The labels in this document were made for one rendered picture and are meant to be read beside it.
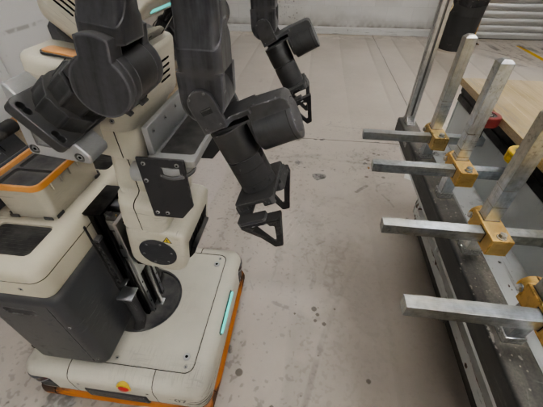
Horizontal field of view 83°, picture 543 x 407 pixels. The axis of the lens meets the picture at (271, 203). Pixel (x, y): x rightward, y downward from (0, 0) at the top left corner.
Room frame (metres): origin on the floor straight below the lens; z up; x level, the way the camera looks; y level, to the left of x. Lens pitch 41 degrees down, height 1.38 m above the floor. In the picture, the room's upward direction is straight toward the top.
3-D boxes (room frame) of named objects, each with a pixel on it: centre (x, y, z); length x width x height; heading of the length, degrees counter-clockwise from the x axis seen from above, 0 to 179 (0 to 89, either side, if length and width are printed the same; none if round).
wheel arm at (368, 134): (1.04, -0.57, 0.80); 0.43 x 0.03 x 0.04; 83
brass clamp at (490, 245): (0.55, -0.56, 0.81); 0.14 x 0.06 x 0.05; 173
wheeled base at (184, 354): (0.68, 0.50, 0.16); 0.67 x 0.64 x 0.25; 83
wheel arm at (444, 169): (0.79, -0.54, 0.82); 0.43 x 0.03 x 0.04; 83
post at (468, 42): (1.07, -0.63, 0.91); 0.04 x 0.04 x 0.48; 83
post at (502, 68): (0.82, -0.59, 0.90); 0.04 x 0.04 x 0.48; 83
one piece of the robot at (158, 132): (0.64, 0.22, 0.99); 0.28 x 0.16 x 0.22; 173
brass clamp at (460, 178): (0.80, -0.59, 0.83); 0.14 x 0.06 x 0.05; 173
